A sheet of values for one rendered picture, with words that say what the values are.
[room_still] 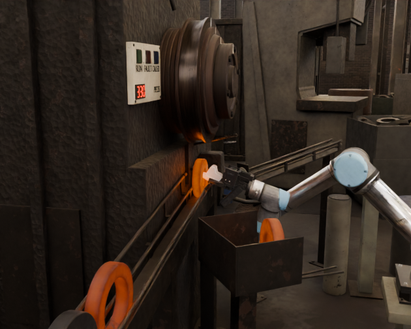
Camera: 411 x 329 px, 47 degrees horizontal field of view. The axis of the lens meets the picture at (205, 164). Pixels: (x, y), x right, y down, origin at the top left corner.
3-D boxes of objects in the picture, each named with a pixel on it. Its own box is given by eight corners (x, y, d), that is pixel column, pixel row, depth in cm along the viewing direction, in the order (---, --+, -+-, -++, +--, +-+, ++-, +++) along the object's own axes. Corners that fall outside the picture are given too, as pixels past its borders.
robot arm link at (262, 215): (274, 229, 194) (284, 205, 190) (267, 238, 183) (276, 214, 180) (257, 221, 196) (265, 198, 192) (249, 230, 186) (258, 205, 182)
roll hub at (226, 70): (213, 122, 168) (213, 42, 163) (226, 115, 195) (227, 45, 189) (228, 123, 167) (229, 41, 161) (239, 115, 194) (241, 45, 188)
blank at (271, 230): (271, 214, 128) (283, 214, 128) (258, 222, 143) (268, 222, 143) (276, 273, 124) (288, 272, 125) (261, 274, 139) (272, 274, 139)
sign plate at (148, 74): (127, 104, 139) (125, 41, 135) (155, 98, 164) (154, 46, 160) (134, 104, 139) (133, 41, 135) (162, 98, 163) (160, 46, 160)
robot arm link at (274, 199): (282, 215, 180) (290, 196, 177) (256, 205, 182) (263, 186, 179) (284, 209, 187) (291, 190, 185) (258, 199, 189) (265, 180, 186)
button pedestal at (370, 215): (350, 299, 242) (358, 182, 230) (347, 279, 265) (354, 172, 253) (383, 302, 239) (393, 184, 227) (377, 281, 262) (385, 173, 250)
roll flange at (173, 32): (151, 151, 165) (147, 11, 156) (185, 133, 210) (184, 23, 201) (178, 152, 163) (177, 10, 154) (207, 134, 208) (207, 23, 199)
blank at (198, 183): (195, 204, 189) (203, 205, 188) (189, 179, 178) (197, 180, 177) (202, 175, 199) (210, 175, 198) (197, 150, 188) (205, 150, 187)
